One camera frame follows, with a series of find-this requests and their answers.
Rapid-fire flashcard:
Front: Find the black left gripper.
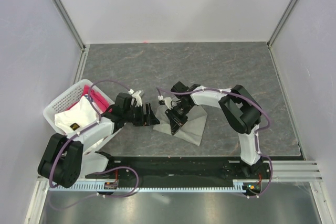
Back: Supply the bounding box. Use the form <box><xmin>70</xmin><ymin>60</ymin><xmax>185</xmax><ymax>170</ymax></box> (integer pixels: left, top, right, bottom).
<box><xmin>123</xmin><ymin>103</ymin><xmax>160</xmax><ymax>127</ymax></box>

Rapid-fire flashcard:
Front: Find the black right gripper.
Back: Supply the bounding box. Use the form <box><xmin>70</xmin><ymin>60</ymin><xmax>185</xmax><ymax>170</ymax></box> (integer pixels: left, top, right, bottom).
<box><xmin>165</xmin><ymin>102</ymin><xmax>193</xmax><ymax>135</ymax></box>

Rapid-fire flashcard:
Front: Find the grey-green cloth napkin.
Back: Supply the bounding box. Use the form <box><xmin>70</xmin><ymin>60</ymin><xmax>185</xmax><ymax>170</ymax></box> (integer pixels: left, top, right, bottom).
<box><xmin>153</xmin><ymin>105</ymin><xmax>207</xmax><ymax>146</ymax></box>

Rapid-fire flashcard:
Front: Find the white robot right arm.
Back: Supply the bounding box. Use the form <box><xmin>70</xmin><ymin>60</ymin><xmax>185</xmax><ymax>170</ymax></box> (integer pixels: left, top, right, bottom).
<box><xmin>165</xmin><ymin>82</ymin><xmax>263</xmax><ymax>179</ymax></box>

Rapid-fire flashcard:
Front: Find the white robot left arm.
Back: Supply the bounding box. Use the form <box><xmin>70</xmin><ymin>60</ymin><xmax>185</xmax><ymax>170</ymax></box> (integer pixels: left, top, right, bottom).
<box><xmin>38</xmin><ymin>93</ymin><xmax>160</xmax><ymax>188</ymax></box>

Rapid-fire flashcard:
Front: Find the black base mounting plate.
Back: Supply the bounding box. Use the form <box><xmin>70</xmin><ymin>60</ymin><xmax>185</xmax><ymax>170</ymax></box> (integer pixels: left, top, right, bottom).
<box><xmin>85</xmin><ymin>156</ymin><xmax>271</xmax><ymax>186</ymax></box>

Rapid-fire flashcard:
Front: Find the pink cloth in basket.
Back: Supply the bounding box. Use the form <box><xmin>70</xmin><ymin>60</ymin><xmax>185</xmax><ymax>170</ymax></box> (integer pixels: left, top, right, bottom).
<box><xmin>68</xmin><ymin>85</ymin><xmax>111</xmax><ymax>115</ymax></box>

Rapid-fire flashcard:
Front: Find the white plastic laundry basket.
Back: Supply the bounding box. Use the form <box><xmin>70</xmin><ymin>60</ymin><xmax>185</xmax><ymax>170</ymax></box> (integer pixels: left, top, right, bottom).
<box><xmin>43</xmin><ymin>79</ymin><xmax>116</xmax><ymax>154</ymax></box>

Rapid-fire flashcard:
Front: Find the white folded garment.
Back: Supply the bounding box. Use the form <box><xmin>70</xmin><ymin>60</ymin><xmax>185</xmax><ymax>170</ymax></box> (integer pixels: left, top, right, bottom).
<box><xmin>54</xmin><ymin>94</ymin><xmax>98</xmax><ymax>134</ymax></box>

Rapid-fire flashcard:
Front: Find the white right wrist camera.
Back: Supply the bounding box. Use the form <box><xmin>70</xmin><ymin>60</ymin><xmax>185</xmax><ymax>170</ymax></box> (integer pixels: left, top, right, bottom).
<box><xmin>157</xmin><ymin>95</ymin><xmax>173</xmax><ymax>109</ymax></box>

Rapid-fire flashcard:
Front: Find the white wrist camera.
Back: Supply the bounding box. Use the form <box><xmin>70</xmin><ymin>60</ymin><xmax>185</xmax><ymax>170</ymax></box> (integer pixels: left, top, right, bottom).
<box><xmin>157</xmin><ymin>95</ymin><xmax>173</xmax><ymax>109</ymax></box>
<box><xmin>128</xmin><ymin>89</ymin><xmax>144</xmax><ymax>107</ymax></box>

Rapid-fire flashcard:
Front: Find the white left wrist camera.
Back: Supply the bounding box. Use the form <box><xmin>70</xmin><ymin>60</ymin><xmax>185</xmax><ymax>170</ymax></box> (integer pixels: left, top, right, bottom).
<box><xmin>128</xmin><ymin>89</ymin><xmax>144</xmax><ymax>107</ymax></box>

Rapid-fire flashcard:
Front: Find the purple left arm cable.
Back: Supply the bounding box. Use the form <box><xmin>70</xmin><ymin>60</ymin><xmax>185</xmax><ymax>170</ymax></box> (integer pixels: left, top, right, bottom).
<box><xmin>48</xmin><ymin>79</ymin><xmax>140</xmax><ymax>210</ymax></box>

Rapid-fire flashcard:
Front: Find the grey slotted cable duct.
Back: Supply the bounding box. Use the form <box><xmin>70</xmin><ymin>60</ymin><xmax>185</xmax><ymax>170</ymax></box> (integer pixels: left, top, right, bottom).
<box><xmin>50</xmin><ymin>180</ymin><xmax>260</xmax><ymax>193</ymax></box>

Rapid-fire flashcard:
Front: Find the aluminium frame rail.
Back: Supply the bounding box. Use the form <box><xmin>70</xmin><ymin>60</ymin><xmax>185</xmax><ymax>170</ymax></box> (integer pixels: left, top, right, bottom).
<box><xmin>36</xmin><ymin>159</ymin><xmax>322</xmax><ymax>182</ymax></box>

